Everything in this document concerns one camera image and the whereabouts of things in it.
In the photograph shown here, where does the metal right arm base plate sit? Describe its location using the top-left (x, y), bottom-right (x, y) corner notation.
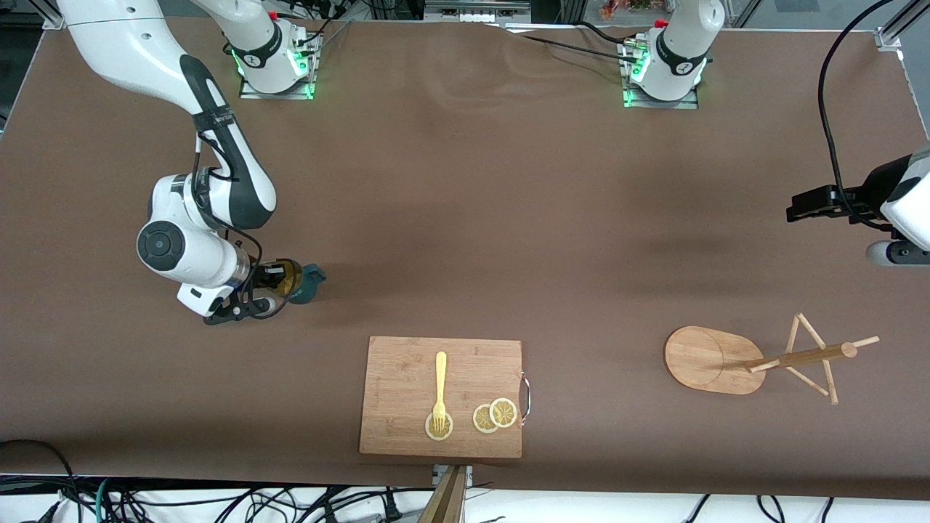
top-left (238, 33), bottom-right (318, 100)

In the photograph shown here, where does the thick black floor cable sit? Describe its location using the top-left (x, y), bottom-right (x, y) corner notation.
top-left (0, 439), bottom-right (77, 523)

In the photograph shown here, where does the aluminium frame rail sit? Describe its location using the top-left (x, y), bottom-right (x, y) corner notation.
top-left (874, 0), bottom-right (930, 53)

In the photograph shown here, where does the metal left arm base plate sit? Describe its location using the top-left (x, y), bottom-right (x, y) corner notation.
top-left (622, 36), bottom-right (700, 110)

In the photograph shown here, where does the dark teal mug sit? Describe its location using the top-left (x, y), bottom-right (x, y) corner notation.
top-left (270, 259), bottom-right (326, 306)

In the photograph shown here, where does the black cable on table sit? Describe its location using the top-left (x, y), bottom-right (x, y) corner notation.
top-left (517, 33), bottom-right (642, 66)
top-left (576, 20), bottom-right (636, 48)

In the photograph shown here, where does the black right base cable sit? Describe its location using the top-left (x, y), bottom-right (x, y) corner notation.
top-left (280, 0), bottom-right (353, 46)

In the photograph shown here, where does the wooden cup rack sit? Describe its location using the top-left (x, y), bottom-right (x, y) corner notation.
top-left (663, 312), bottom-right (880, 405)

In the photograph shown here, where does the grey device behind table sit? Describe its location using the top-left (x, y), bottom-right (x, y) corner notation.
top-left (425, 0), bottom-right (533, 23)

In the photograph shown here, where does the wooden post with metal bracket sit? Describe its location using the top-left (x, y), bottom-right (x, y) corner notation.
top-left (418, 465), bottom-right (473, 523)

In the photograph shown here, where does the bamboo cutting board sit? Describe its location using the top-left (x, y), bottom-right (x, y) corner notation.
top-left (359, 336), bottom-right (533, 459)

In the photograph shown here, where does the yellow plastic fork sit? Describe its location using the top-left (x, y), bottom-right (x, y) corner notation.
top-left (432, 352), bottom-right (448, 433)

